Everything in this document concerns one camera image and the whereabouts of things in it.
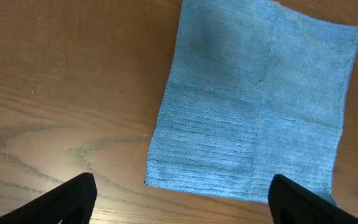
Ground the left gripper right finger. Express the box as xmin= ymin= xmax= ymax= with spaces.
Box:
xmin=268 ymin=174 xmax=358 ymax=224

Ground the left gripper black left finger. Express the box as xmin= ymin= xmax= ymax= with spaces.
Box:
xmin=0 ymin=172 xmax=98 ymax=224

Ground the blue cloth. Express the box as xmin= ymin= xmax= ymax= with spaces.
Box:
xmin=145 ymin=0 xmax=358 ymax=203

